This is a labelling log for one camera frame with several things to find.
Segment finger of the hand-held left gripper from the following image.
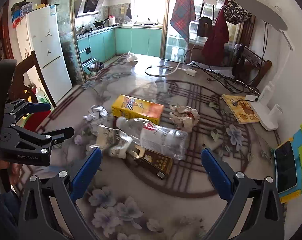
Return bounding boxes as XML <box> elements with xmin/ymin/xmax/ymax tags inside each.
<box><xmin>17</xmin><ymin>126</ymin><xmax>75</xmax><ymax>146</ymax></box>
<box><xmin>2</xmin><ymin>99</ymin><xmax>52</xmax><ymax>128</ymax></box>

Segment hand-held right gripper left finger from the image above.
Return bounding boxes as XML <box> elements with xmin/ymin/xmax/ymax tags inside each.
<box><xmin>17</xmin><ymin>147</ymin><xmax>103</xmax><ymax>240</ymax></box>

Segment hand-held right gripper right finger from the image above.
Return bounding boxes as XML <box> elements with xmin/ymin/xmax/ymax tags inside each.
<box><xmin>201</xmin><ymin>148</ymin><xmax>285</xmax><ymax>240</ymax></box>

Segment green bin with red liner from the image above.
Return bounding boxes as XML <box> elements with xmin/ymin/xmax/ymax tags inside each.
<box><xmin>21</xmin><ymin>102</ymin><xmax>53</xmax><ymax>133</ymax></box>

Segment crushed paper cup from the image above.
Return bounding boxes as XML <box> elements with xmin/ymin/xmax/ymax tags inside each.
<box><xmin>96</xmin><ymin>124</ymin><xmax>134</xmax><ymax>159</ymax></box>

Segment white paper ball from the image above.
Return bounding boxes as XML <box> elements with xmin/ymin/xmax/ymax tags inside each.
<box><xmin>83</xmin><ymin>105</ymin><xmax>108</xmax><ymax>135</ymax></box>

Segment brown drink carton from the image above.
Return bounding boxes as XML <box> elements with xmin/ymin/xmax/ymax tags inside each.
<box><xmin>131</xmin><ymin>147</ymin><xmax>174</xmax><ymax>180</ymax></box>

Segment brown white paper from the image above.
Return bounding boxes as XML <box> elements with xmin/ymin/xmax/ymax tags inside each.
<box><xmin>169</xmin><ymin>104</ymin><xmax>201</xmax><ymax>133</ymax></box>

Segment clear plastic bottle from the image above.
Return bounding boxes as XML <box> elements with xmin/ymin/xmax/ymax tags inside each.
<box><xmin>115</xmin><ymin>116</ymin><xmax>189</xmax><ymax>160</ymax></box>

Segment yellow orange drink carton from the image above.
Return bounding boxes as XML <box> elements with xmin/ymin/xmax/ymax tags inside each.
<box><xmin>111</xmin><ymin>94</ymin><xmax>165</xmax><ymax>125</ymax></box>

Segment person's left hand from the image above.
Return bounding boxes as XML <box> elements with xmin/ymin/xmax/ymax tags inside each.
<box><xmin>6</xmin><ymin>161</ymin><xmax>25</xmax><ymax>185</ymax></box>

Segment dark wooden chair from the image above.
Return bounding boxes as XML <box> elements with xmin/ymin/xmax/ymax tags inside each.
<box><xmin>232</xmin><ymin>44</ymin><xmax>272</xmax><ymax>87</ymax></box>
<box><xmin>8</xmin><ymin>50</ymin><xmax>57</xmax><ymax>108</ymax></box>

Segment white refrigerator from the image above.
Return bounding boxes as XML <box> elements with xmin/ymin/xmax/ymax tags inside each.
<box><xmin>16</xmin><ymin>4</ymin><xmax>73</xmax><ymax>105</ymax></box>

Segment small green kitchen bin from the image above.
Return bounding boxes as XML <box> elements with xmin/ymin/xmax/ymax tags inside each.
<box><xmin>87</xmin><ymin>61</ymin><xmax>104</xmax><ymax>75</ymax></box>

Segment black smartphone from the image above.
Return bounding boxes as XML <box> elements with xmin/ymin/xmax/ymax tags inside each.
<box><xmin>274</xmin><ymin>141</ymin><xmax>298</xmax><ymax>194</ymax></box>

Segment yellow book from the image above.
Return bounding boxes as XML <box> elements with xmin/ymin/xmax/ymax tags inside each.
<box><xmin>221</xmin><ymin>94</ymin><xmax>263</xmax><ymax>125</ymax></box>

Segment white cup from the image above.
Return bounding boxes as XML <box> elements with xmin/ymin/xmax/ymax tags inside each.
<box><xmin>268</xmin><ymin>104</ymin><xmax>283</xmax><ymax>123</ymax></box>

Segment blue red box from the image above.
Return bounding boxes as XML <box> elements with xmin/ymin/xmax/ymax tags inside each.
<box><xmin>11</xmin><ymin>2</ymin><xmax>35</xmax><ymax>28</ymax></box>

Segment black wok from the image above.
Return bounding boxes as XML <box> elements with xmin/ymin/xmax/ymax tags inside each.
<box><xmin>93</xmin><ymin>18</ymin><xmax>110</xmax><ymax>28</ymax></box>

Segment range hood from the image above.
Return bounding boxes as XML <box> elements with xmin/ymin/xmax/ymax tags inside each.
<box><xmin>75</xmin><ymin>0</ymin><xmax>107</xmax><ymax>18</ymax></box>

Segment teal base cabinets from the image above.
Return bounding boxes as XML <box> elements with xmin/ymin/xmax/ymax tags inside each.
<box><xmin>77</xmin><ymin>27</ymin><xmax>163</xmax><ymax>68</ymax></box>

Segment dark red garment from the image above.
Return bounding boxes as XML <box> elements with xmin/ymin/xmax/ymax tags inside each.
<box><xmin>202</xmin><ymin>12</ymin><xmax>230</xmax><ymax>67</ymax></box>

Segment black handbag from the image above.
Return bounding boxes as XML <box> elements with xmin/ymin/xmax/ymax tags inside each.
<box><xmin>197</xmin><ymin>17</ymin><xmax>213</xmax><ymax>37</ymax></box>

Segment kitchen window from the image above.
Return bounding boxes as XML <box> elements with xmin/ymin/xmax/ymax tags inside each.
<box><xmin>133</xmin><ymin>0</ymin><xmax>164</xmax><ymax>24</ymax></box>

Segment patterned fabric bag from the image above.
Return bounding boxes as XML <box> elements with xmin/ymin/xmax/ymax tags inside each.
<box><xmin>222</xmin><ymin>0</ymin><xmax>252</xmax><ymax>25</ymax></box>

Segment plaid cloth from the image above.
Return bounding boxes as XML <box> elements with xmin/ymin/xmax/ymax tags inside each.
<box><xmin>170</xmin><ymin>0</ymin><xmax>197</xmax><ymax>42</ymax></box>

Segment white desk lamp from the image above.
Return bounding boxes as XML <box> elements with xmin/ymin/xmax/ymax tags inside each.
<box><xmin>233</xmin><ymin>0</ymin><xmax>295</xmax><ymax>131</ymax></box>

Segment black cables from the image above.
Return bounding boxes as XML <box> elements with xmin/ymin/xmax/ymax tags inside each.
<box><xmin>183</xmin><ymin>47</ymin><xmax>260</xmax><ymax>94</ymax></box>

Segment white cable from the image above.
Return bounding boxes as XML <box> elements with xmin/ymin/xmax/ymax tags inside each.
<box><xmin>144</xmin><ymin>42</ymin><xmax>195</xmax><ymax>77</ymax></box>

